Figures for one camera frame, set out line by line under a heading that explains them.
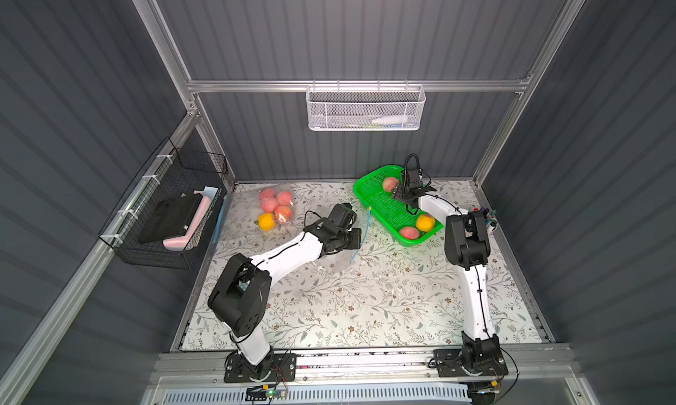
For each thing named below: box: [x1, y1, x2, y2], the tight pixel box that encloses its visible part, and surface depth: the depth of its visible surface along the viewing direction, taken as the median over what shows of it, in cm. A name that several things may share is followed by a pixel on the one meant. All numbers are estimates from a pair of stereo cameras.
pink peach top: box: [383, 176, 400, 193], surface depth 114 cm
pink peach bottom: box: [399, 226, 420, 240], surface depth 97 cm
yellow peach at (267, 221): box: [257, 212, 276, 232], surface depth 103 cm
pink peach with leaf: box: [260, 197, 280, 213], surface depth 107 cm
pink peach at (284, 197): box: [276, 191, 294, 206], surface depth 110 cm
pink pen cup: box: [485, 220, 499, 239], surface depth 91 cm
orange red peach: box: [273, 205, 294, 223], surface depth 102 cm
